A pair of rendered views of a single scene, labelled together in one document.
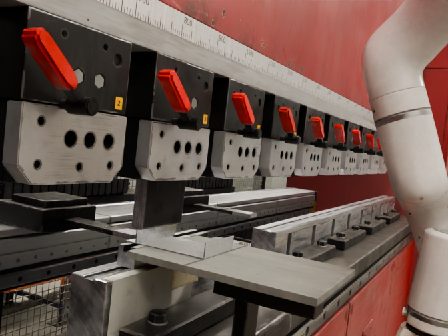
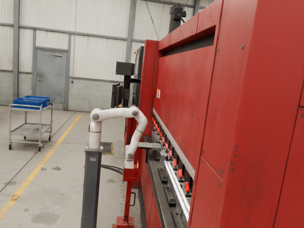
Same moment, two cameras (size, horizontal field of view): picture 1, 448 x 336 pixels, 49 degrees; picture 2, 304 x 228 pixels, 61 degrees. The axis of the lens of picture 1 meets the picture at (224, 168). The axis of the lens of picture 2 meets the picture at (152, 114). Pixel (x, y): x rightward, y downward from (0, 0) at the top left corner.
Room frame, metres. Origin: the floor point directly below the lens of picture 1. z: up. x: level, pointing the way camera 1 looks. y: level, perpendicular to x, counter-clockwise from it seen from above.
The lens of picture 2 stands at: (3.10, -1.72, 1.90)
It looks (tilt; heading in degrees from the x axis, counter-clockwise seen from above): 10 degrees down; 145
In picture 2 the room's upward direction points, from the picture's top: 6 degrees clockwise
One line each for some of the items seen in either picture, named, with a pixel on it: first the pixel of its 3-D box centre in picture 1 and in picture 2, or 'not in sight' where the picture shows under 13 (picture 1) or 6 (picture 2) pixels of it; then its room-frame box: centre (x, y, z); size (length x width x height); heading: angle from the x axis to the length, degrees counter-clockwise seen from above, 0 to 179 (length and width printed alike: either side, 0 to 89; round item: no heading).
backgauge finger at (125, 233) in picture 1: (80, 217); not in sight; (0.81, 0.23, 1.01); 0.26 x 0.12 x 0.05; 62
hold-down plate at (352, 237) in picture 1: (347, 238); (169, 195); (1.60, -0.43, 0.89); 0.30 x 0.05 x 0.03; 152
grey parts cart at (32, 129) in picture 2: not in sight; (32, 123); (-2.71, -0.79, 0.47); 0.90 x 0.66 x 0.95; 154
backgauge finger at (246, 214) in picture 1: (204, 203); not in sight; (1.17, 0.04, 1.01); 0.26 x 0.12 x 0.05; 62
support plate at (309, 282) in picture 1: (244, 263); (148, 145); (0.67, -0.04, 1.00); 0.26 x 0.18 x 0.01; 62
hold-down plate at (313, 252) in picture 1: (309, 257); (162, 175); (1.25, -0.24, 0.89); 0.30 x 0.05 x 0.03; 152
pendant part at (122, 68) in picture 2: not in sight; (123, 88); (-0.61, 0.23, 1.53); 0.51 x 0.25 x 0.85; 145
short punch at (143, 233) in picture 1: (159, 207); not in sight; (0.74, 0.09, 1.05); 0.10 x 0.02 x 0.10; 152
